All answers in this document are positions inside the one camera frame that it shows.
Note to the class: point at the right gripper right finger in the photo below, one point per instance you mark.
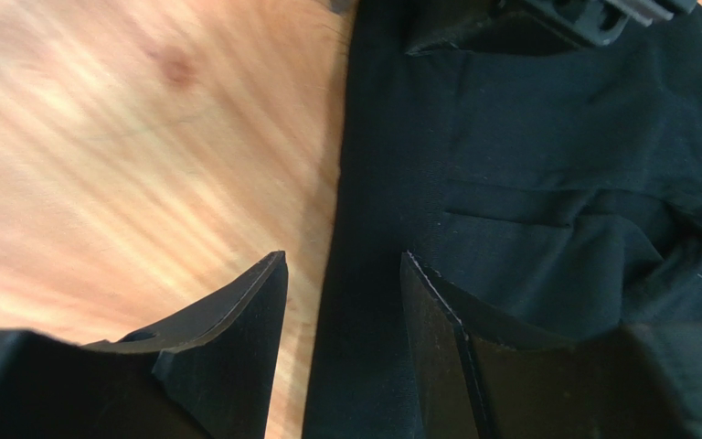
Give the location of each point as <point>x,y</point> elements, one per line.
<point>481,373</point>

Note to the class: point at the black t-shirt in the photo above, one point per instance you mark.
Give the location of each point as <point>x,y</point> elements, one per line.
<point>565,190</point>

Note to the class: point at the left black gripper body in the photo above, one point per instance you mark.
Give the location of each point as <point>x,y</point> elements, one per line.
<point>532,27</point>

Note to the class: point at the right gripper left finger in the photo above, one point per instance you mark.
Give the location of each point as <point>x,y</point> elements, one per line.
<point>205,371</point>

